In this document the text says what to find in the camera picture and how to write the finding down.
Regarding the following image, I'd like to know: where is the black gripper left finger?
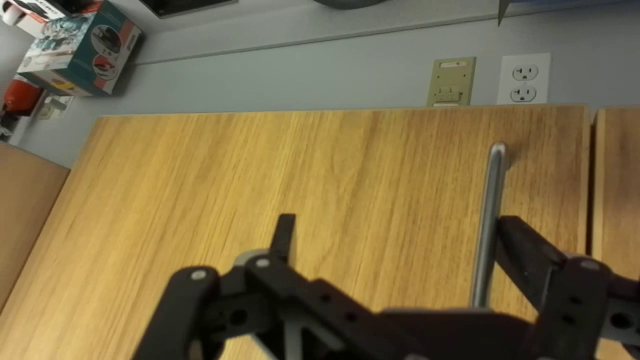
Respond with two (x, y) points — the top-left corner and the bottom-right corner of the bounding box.
(133, 212), (377, 360)

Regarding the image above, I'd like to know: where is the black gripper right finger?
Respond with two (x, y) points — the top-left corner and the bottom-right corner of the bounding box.
(496, 212), (640, 360)

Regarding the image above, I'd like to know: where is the silver bar door handle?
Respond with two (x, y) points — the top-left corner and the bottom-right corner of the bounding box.
(469, 139), (511, 311)

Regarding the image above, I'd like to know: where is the small wooden cabinet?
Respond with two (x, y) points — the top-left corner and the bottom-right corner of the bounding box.
(0, 138), (73, 311)

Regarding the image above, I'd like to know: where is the black glass cooktop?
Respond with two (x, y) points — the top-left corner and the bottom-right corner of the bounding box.
(143, 0), (238, 18)

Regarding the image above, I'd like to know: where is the teal printed carton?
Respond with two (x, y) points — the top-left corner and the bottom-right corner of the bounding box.
(16, 0), (145, 97)

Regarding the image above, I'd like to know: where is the red bottle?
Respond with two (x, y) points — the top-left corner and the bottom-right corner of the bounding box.
(0, 74), (47, 122)

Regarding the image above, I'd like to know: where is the white wall outlet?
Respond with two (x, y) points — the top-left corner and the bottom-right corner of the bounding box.
(496, 49), (554, 106)

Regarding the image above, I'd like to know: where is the beige switch plate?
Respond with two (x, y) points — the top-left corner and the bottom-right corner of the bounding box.
(427, 54), (478, 107)

